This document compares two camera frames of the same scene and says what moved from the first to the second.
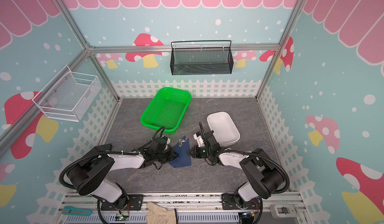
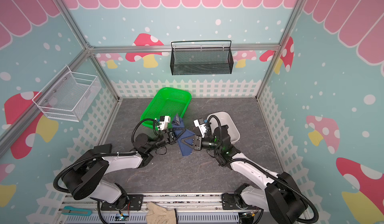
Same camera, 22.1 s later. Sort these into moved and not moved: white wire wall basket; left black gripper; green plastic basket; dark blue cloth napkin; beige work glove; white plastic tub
Moved: left black gripper; dark blue cloth napkin
Not moved: green plastic basket; white wire wall basket; white plastic tub; beige work glove
